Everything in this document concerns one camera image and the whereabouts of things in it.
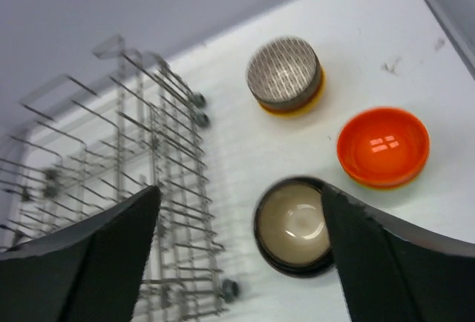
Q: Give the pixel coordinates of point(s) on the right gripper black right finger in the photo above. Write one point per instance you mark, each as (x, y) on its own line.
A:
(393, 270)

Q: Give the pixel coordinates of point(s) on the orange bowl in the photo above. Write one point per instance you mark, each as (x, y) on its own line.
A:
(383, 145)

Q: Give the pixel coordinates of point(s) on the yellow bowl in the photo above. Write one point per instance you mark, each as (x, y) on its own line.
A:
(304, 109)

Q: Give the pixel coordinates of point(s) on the grey wire dish rack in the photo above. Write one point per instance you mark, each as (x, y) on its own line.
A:
(86, 148)

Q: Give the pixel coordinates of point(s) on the lime green bowl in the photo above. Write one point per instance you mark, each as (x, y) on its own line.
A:
(383, 187)

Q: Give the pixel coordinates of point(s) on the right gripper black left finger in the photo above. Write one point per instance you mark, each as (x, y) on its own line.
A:
(90, 271)

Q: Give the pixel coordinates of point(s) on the black patterned bowl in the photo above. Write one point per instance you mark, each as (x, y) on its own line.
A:
(290, 230)

